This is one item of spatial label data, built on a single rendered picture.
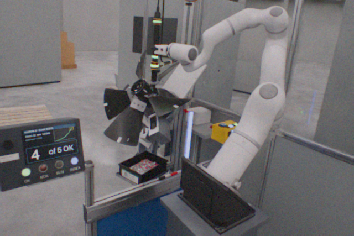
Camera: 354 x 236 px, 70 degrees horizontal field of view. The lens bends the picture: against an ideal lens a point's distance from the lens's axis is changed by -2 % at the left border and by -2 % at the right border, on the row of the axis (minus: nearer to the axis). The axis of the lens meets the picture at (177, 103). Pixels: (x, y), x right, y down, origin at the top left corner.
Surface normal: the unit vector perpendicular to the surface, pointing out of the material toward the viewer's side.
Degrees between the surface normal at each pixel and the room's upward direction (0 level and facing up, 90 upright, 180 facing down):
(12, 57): 90
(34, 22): 90
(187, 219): 0
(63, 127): 75
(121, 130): 50
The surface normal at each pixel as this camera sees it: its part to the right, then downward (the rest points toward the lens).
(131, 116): 0.15, -0.38
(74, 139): 0.62, 0.00
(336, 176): -0.78, 0.11
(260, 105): -0.60, 0.11
